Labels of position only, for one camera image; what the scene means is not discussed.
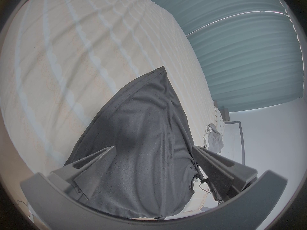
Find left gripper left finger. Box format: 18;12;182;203
49;146;116;200

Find pile of clothes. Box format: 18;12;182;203
203;123;225;153

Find black cable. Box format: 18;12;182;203
199;176;224;203

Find blue-green curtain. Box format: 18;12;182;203
187;11;305;112
130;0;289;36

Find black T-shirt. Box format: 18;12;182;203
63;66;209;219

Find grey bedside table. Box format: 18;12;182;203
213;100;230;122

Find bed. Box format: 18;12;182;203
0;0;245;223

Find white printed pillow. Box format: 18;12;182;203
214;105;225;138

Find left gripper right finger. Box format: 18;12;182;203
192;145;259;201

